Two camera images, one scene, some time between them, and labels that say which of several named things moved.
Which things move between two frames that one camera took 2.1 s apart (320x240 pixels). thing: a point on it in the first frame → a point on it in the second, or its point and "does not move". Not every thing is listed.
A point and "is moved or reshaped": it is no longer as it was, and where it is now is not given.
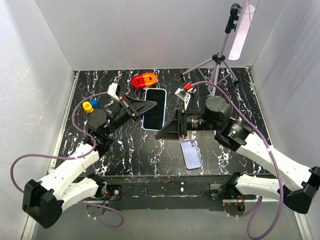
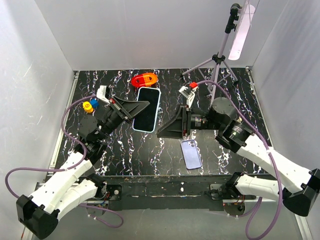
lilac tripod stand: x=219 y=58 does not move
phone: x=154 y=118 is moved or reshaped
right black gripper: x=177 y=127 does not move
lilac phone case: x=191 y=156 does not move
